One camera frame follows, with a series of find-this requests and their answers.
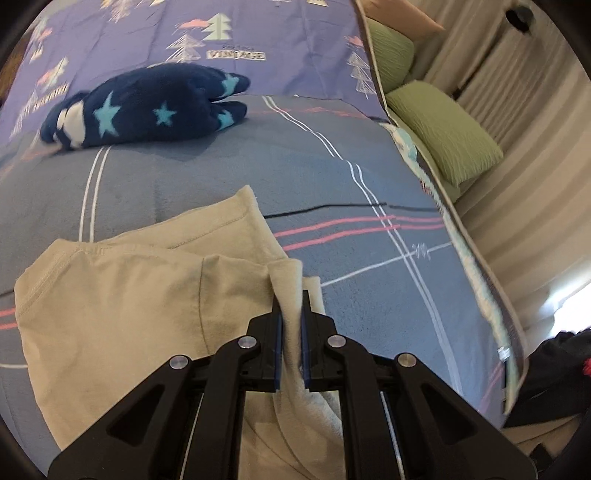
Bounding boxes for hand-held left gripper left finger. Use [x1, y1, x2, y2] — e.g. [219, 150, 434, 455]
[48, 295, 283, 480]

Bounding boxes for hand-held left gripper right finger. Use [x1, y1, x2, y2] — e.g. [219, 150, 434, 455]
[300, 290, 539, 480]

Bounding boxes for beige shirt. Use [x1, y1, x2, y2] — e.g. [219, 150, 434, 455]
[14, 185, 346, 480]

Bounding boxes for blue striped blanket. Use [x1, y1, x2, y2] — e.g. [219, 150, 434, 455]
[0, 92, 531, 480]

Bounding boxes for black bag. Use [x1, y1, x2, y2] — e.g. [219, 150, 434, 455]
[502, 327, 591, 431]

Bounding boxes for large green pillow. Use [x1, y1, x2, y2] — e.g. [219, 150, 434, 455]
[385, 80, 505, 189]

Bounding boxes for navy star-patterned garment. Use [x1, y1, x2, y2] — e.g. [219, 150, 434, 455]
[39, 62, 252, 149]

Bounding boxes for beige curtain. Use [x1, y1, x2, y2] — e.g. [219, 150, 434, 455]
[409, 0, 591, 333]

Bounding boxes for purple tree-print blanket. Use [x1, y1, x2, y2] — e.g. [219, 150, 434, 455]
[0, 0, 389, 155]

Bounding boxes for small green pillow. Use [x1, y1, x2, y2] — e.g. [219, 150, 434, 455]
[367, 19, 416, 95]

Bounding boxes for tan pillow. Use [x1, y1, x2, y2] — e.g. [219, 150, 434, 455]
[360, 0, 446, 34]

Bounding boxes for black curtain holder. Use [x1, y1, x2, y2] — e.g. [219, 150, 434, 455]
[505, 6, 533, 34]

